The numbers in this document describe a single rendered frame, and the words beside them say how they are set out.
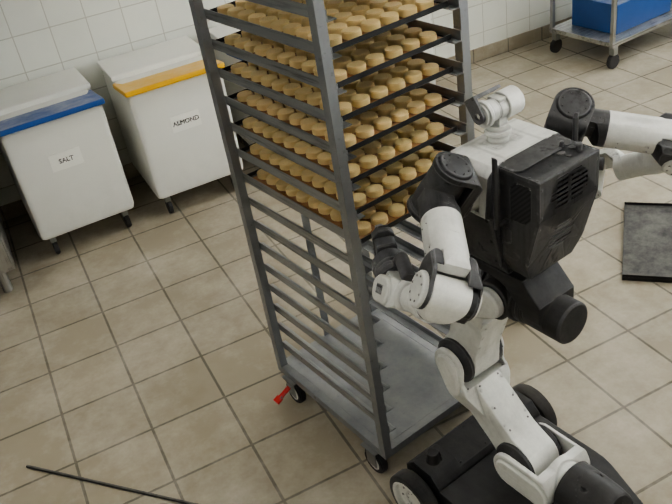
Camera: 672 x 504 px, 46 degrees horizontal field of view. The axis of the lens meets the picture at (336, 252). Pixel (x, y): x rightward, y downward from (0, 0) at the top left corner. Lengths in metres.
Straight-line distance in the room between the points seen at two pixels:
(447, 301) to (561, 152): 0.47
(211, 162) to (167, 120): 0.35
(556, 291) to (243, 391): 1.60
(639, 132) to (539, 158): 0.31
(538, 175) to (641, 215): 2.30
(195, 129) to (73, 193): 0.71
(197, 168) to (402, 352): 1.89
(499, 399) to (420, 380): 0.56
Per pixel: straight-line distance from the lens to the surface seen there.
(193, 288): 3.90
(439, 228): 1.64
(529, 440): 2.43
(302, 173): 2.37
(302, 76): 2.08
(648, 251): 3.79
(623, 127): 2.04
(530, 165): 1.80
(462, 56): 2.24
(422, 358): 3.01
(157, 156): 4.37
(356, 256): 2.19
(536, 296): 1.98
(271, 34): 2.15
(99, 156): 4.31
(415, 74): 2.21
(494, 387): 2.43
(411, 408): 2.83
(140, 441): 3.20
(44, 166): 4.27
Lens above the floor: 2.14
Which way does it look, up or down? 33 degrees down
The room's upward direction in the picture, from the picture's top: 10 degrees counter-clockwise
